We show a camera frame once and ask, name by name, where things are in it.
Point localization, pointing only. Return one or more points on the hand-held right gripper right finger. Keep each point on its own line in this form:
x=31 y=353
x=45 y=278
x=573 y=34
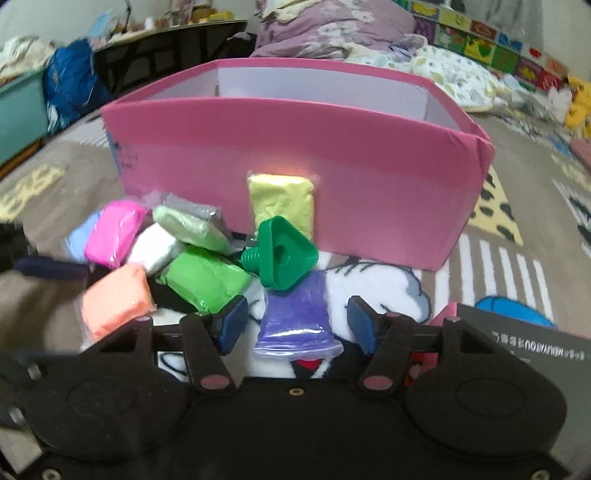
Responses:
x=361 y=323

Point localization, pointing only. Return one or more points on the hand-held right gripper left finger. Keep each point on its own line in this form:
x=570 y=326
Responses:
x=232 y=323

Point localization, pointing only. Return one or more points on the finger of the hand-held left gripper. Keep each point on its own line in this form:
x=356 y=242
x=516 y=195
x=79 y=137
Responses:
x=51 y=267

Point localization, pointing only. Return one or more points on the purple clay packet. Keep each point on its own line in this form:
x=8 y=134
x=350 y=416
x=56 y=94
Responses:
x=295 y=309

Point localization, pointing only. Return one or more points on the pink cardboard box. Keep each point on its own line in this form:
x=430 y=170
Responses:
x=369 y=184

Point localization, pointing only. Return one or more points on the light blue clay packet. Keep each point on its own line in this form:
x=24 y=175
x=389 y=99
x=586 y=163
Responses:
x=78 y=240

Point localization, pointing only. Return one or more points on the bright green clay packet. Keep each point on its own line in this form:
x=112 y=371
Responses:
x=203 y=277

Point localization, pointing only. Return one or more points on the orange clay packet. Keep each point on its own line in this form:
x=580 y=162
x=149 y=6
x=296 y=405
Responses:
x=115 y=300

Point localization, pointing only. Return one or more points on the pink clay packet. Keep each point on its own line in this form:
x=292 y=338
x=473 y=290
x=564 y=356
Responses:
x=115 y=230

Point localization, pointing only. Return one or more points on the black clay packet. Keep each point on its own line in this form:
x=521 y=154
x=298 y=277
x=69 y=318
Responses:
x=161 y=295

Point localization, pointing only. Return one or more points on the green triangular plastic screw toy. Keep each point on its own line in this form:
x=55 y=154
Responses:
x=281 y=258

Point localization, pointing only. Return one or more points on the white clay packet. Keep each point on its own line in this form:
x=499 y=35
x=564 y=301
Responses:
x=152 y=251

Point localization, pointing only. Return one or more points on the light green clay packet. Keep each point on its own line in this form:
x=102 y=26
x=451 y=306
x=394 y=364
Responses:
x=184 y=224

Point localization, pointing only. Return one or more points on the grey clay packet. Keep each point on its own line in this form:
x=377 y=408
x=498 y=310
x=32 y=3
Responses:
x=190 y=205

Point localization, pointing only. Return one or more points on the yellow clay packet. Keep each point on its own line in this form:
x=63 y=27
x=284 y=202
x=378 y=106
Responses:
x=281 y=198

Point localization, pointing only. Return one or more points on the teal storage bin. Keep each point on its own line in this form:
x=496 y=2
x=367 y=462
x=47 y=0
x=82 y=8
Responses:
x=18 y=115

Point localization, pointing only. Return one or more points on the black booklet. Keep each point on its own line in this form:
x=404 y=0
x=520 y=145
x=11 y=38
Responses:
x=531 y=350

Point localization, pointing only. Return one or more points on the blue bag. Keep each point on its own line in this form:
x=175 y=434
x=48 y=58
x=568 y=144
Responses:
x=69 y=78

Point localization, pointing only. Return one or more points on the pile of light cloths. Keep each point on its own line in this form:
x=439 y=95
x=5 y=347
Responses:
x=18 y=55

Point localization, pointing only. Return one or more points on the black glossy table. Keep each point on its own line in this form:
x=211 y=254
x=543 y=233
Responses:
x=161 y=50

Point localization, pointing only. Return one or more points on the white patterned quilt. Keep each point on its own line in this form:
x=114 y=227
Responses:
x=452 y=74

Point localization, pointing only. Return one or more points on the purple floral blanket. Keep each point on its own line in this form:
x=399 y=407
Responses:
x=323 y=23

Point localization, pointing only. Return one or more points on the colourful picture foam panels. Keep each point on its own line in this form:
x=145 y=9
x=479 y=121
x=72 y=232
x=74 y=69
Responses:
x=475 y=41

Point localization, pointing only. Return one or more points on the yellow plush toy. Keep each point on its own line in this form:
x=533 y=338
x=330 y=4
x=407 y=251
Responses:
x=579 y=106

